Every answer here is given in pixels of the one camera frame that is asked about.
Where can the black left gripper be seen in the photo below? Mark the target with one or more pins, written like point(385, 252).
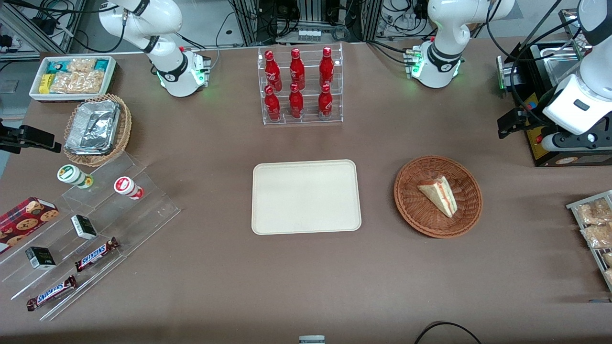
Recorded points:
point(536, 113)

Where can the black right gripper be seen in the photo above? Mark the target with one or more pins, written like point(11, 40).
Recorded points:
point(19, 136)

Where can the triangular sandwich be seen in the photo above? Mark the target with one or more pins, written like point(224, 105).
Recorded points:
point(440, 196)

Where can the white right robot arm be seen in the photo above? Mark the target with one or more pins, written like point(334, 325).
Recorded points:
point(167, 62)

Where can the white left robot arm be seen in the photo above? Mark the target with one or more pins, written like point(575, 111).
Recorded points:
point(444, 28)

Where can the foil tray stack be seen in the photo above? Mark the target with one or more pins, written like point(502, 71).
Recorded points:
point(93, 128)

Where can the light wicker basket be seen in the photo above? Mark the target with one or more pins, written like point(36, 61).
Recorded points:
point(124, 129)

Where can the brown round wicker basket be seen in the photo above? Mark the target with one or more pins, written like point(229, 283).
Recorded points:
point(416, 210)

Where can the tray of packaged pastries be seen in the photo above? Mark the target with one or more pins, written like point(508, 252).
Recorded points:
point(590, 239)

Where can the cream plastic tray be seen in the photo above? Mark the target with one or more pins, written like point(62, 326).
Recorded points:
point(306, 197)

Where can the red emergency stop button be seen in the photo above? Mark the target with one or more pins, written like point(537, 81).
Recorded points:
point(530, 109)

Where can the white plastic snack bin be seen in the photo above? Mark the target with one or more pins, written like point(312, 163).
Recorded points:
point(36, 94)

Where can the green lid yogurt cup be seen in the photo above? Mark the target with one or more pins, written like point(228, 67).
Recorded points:
point(71, 175)

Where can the black food warmer machine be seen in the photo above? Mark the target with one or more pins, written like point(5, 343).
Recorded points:
point(550, 160)

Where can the yellow snack packet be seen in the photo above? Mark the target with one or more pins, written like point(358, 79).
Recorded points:
point(45, 83)

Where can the large clear cracker bag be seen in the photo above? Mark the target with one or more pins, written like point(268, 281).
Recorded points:
point(79, 82)

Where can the teal snack packet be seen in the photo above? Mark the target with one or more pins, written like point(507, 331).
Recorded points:
point(55, 66)
point(101, 65)

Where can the steel warmer pan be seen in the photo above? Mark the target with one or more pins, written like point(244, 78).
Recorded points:
point(562, 67)

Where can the small clear cracker bag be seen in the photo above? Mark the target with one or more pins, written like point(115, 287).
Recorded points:
point(81, 64)

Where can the red cookie box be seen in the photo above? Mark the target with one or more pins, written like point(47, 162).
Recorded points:
point(24, 222)

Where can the small black box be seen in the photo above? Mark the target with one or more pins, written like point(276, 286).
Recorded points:
point(40, 258)
point(83, 227)

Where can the red lid yogurt cup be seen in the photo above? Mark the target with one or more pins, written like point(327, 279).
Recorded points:
point(126, 186)

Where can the clear pastry bag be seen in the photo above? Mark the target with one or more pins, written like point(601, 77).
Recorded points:
point(608, 259)
point(597, 235)
point(593, 212)
point(609, 277)

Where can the clear acrylic stepped shelf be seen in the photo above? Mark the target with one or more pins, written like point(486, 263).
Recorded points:
point(143, 210)

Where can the snickers bar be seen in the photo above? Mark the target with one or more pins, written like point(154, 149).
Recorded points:
point(95, 254)
point(51, 292)

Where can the red cola bottle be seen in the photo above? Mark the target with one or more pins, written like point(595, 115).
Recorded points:
point(296, 104)
point(272, 106)
point(272, 71)
point(325, 102)
point(297, 69)
point(326, 67)

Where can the clear acrylic bottle rack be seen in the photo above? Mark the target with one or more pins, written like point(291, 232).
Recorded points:
point(308, 119)

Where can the white power strip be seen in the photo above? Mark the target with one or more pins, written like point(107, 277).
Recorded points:
point(309, 35)

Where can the aluminium frame rack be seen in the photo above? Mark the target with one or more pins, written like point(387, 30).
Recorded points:
point(33, 28)

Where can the grey camera top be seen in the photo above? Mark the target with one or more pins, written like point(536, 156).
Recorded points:
point(311, 339)

